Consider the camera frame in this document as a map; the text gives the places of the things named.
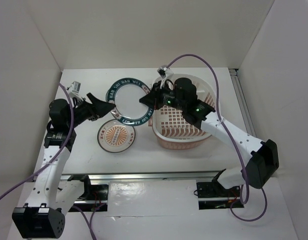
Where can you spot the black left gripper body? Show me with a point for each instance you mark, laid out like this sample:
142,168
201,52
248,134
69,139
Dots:
82,112

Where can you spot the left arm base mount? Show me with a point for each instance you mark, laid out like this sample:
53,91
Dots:
88,192

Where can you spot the green rimmed white plate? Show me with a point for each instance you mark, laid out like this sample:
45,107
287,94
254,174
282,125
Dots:
125,94

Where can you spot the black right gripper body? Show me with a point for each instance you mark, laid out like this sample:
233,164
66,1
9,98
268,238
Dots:
166,97

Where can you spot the white pink dish rack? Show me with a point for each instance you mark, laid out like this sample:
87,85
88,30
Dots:
171,129

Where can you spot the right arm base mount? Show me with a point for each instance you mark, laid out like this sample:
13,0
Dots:
212,196

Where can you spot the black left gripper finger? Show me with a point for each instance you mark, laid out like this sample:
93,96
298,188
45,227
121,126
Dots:
93,117
100,108

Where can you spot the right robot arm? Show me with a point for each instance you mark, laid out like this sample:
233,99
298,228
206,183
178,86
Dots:
259,159

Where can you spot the aluminium front rail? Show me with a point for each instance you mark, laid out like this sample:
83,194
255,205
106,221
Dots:
148,176

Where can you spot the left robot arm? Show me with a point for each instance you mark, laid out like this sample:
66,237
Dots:
43,214

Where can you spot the aluminium side rail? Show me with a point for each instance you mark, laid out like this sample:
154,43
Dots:
241,101

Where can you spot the orange sunburst white plate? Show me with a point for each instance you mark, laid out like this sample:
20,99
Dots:
114,137

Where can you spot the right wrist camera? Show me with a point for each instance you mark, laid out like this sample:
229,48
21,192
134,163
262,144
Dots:
165,73

